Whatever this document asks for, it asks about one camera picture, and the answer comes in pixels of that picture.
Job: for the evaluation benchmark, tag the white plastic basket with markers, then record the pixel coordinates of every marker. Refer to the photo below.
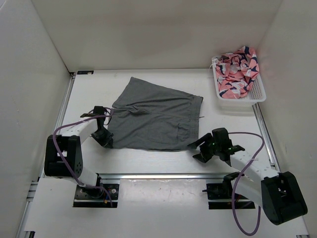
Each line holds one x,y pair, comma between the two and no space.
255,95

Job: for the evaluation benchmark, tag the grey shorts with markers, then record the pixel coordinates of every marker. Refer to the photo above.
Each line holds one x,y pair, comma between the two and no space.
152,117

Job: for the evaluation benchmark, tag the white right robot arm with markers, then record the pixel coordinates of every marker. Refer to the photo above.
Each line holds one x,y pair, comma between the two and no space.
277,194

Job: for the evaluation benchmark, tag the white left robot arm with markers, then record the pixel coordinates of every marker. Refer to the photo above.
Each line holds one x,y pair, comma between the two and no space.
64,158

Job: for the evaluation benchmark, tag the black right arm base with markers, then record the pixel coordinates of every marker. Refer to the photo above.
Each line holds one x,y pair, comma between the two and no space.
223,196

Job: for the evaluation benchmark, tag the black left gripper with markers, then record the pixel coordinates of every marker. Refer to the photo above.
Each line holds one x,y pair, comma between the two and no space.
107,142

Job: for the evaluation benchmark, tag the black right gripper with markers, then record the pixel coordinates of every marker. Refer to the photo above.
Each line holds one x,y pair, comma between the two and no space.
203,148

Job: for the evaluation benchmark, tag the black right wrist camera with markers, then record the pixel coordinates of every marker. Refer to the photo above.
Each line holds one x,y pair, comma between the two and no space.
221,137

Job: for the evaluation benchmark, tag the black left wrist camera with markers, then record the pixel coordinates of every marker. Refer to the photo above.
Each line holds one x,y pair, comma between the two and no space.
98,111

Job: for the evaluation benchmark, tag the black label sticker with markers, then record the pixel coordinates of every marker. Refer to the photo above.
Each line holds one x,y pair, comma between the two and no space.
85,72

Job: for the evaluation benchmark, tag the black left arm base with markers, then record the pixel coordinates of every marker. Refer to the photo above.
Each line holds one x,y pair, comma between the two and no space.
97,198

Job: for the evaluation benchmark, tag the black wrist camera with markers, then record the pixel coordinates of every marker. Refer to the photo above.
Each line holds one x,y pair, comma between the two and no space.
98,111
221,137

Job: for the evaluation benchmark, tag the aluminium table edge rail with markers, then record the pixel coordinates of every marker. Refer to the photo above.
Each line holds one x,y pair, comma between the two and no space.
164,176

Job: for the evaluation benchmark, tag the pink patterned shorts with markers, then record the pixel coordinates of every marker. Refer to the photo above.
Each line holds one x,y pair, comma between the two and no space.
236,73

